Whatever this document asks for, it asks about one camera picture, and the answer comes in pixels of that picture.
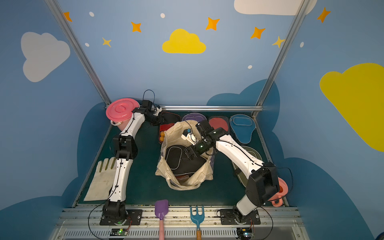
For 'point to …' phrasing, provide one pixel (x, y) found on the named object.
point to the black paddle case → (178, 162)
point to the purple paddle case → (194, 116)
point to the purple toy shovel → (161, 210)
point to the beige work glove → (100, 187)
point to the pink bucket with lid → (119, 111)
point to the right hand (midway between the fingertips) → (189, 154)
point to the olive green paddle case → (242, 177)
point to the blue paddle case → (243, 126)
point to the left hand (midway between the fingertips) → (167, 120)
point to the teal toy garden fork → (198, 219)
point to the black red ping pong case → (169, 119)
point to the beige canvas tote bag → (172, 133)
